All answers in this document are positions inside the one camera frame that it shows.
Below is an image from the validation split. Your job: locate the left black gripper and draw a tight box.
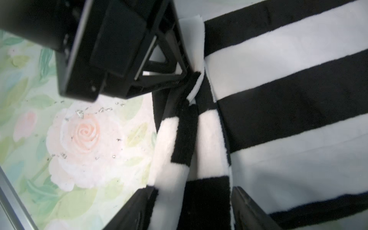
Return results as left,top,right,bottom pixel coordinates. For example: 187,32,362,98
1,1,192,102

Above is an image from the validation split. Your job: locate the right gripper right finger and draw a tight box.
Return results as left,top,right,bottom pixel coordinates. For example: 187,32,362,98
231,186,282,230

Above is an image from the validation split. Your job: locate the aluminium front rail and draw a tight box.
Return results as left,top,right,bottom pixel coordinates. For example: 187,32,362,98
1,169,38,230

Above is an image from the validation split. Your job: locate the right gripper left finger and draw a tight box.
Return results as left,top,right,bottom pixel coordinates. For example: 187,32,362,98
104,186,158,230

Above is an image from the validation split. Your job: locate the black white striped pillowcase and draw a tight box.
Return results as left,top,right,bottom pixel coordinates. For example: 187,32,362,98
147,1,368,230

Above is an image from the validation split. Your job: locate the floral table mat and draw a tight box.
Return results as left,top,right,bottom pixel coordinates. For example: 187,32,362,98
1,32,157,230

